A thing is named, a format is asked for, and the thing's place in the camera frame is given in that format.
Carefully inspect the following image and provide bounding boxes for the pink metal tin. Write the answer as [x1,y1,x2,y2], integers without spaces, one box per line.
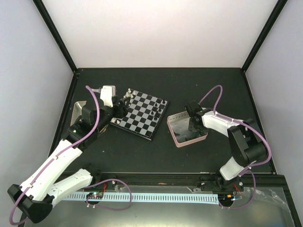
[167,111,208,148]

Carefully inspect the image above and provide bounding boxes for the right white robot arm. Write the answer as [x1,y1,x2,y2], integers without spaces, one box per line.
[185,100,269,191]

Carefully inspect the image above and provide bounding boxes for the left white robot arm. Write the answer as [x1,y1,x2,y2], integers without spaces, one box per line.
[8,96,130,224]

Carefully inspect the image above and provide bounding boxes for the small green circuit board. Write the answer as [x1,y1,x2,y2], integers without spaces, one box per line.
[86,192,104,199]

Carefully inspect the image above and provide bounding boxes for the black and silver chessboard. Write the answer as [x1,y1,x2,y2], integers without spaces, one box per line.
[110,88,170,140]

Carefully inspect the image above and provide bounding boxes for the gold metal tin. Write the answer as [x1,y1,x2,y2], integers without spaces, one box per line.
[70,100,109,133]

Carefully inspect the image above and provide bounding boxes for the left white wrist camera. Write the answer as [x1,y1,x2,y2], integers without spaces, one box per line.
[100,85,116,107]

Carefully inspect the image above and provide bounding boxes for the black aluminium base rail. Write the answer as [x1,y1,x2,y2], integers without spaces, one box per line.
[99,173,287,188]

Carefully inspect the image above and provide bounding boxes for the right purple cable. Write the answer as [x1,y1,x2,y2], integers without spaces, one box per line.
[198,85,272,210]

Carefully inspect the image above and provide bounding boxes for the purple cable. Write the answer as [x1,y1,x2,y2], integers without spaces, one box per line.
[198,85,272,210]
[9,85,133,225]

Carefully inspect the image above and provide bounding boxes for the light blue cable duct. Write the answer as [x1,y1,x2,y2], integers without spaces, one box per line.
[64,192,219,205]

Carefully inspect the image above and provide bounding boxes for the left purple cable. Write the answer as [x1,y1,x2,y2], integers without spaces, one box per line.
[9,85,133,225]

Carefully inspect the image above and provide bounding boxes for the left black frame post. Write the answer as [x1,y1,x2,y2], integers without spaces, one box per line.
[33,0,78,73]

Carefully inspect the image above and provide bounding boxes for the black frame post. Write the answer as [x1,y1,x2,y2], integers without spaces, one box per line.
[241,0,288,72]
[33,0,78,73]

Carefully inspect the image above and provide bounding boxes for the right black frame post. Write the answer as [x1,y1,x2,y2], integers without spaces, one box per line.
[241,0,288,72]

